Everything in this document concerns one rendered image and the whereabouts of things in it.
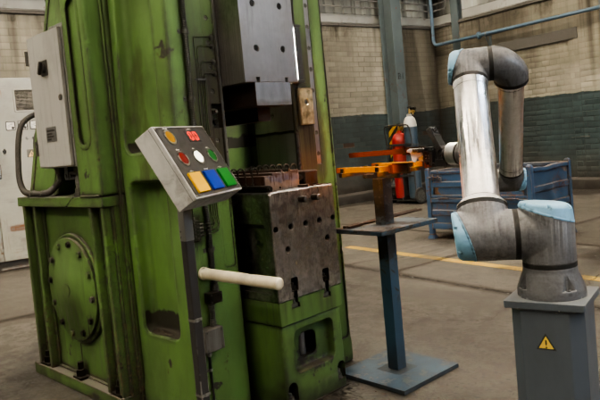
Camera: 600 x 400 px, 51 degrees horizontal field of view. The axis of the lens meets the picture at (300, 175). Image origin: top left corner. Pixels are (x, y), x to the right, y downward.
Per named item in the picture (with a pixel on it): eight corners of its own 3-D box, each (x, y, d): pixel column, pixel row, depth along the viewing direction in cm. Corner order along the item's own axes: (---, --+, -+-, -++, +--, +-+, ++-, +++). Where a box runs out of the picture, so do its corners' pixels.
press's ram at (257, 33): (312, 82, 281) (304, -10, 279) (245, 82, 254) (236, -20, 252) (250, 93, 311) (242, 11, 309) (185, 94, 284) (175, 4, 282)
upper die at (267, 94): (292, 104, 272) (290, 82, 271) (257, 105, 258) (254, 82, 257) (230, 113, 302) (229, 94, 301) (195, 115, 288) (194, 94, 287)
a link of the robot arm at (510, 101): (527, 34, 211) (524, 177, 257) (487, 38, 214) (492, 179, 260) (531, 54, 203) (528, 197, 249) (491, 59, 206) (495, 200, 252)
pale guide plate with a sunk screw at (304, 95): (315, 123, 299) (312, 87, 298) (302, 124, 293) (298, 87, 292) (312, 124, 301) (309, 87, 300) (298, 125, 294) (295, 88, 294)
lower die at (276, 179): (299, 187, 274) (297, 167, 273) (265, 192, 260) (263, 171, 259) (237, 187, 304) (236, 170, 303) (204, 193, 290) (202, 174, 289)
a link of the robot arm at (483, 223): (517, 250, 177) (492, 34, 210) (453, 253, 181) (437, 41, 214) (514, 267, 190) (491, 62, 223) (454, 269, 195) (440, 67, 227)
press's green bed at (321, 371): (349, 386, 285) (340, 283, 282) (289, 416, 258) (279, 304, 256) (267, 363, 324) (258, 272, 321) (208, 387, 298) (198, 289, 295)
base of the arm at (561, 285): (593, 287, 188) (590, 254, 188) (579, 304, 173) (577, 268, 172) (527, 284, 199) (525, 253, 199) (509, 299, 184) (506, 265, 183)
